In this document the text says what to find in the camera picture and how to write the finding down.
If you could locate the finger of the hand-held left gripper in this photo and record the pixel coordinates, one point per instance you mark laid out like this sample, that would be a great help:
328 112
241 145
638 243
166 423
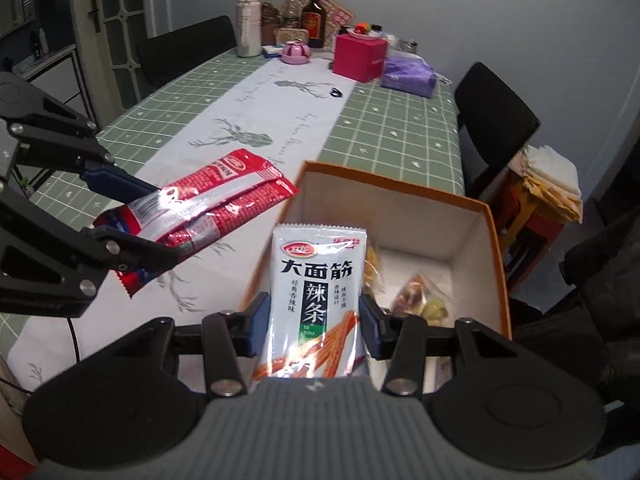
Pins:
135 255
115 180

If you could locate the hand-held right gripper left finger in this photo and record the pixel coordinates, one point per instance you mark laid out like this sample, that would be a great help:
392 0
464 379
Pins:
257 330

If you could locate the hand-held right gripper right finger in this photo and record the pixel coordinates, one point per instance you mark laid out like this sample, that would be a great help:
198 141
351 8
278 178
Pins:
372 332

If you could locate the clear pastry packet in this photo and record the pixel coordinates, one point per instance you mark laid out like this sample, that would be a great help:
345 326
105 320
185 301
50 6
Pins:
412 292

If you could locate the clear yellow snack packet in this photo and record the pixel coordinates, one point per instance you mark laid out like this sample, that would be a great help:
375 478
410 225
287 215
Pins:
435 310

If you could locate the white spicy strip packet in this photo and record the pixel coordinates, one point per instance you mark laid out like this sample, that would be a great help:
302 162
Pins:
310 285

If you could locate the orange cardboard box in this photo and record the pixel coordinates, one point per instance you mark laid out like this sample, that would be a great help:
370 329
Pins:
400 220

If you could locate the red snack packet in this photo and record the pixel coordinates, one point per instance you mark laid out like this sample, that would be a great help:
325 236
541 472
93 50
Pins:
240 195

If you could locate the grey drawer cabinet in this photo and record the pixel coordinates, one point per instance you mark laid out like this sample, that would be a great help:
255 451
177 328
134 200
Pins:
55 80

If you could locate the black chair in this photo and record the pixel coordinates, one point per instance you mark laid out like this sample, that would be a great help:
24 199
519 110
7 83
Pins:
190 55
495 115

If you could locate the glass pane door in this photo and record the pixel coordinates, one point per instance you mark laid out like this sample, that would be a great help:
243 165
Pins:
125 10

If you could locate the red yellow stool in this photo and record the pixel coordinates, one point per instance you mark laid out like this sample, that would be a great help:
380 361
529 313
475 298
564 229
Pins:
530 225

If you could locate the blue white small case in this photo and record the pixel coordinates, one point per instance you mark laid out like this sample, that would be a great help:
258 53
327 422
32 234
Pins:
271 50

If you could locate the green checked tablecloth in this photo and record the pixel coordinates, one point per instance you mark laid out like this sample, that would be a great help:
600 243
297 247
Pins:
400 130

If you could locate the white pink water bottle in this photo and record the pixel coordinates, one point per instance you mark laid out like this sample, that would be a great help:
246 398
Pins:
248 25

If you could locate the dark jacket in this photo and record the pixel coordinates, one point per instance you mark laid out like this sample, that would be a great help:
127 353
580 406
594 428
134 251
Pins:
590 310

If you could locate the pink round container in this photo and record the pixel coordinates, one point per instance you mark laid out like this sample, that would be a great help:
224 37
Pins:
296 53

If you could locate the stack of cloths on stool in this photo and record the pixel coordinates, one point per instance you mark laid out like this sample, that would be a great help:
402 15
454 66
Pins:
560 207

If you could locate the beige radio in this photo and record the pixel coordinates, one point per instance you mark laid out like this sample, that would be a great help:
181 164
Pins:
290 36

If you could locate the brown figurine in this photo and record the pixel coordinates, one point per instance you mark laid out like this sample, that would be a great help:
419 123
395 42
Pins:
271 14

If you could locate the clear plastic bottle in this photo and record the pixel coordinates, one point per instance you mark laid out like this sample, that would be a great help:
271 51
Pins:
291 12

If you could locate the brown liquor bottle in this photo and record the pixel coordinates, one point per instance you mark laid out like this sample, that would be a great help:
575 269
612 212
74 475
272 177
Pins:
314 22

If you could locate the purple tissue pack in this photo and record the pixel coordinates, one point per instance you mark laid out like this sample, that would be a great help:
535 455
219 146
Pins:
407 77

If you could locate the pink box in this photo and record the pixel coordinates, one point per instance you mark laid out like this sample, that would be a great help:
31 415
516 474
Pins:
357 60

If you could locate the white dish with red fruit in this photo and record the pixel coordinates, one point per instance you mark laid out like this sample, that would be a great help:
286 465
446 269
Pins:
364 31

